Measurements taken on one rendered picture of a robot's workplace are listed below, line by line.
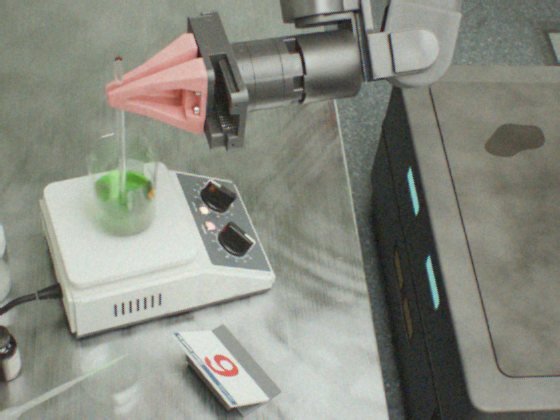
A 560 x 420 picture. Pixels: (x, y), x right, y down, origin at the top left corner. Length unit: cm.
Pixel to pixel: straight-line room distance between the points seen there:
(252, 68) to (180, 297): 26
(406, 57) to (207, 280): 29
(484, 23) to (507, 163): 87
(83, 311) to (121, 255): 6
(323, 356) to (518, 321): 60
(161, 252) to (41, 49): 39
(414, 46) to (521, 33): 174
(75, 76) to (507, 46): 147
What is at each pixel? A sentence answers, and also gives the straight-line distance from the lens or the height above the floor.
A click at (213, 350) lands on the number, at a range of 99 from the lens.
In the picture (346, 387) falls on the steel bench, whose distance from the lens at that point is 100.
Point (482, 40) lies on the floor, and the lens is 253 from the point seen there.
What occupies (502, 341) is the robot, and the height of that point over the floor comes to 36.
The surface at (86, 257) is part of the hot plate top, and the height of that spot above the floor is 84.
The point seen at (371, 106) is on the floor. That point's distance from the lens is 230.
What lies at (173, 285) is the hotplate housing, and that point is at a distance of 98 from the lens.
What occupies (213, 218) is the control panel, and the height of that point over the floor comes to 80.
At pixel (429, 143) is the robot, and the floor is 36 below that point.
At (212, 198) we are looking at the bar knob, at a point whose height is 80.
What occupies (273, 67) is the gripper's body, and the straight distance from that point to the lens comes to 84.
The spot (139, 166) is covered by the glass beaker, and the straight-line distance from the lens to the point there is 97.
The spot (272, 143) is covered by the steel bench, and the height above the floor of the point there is 75.
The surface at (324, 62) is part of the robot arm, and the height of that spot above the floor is 103.
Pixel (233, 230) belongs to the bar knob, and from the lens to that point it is 101.
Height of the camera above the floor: 161
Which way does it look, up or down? 51 degrees down
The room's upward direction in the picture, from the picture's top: 9 degrees clockwise
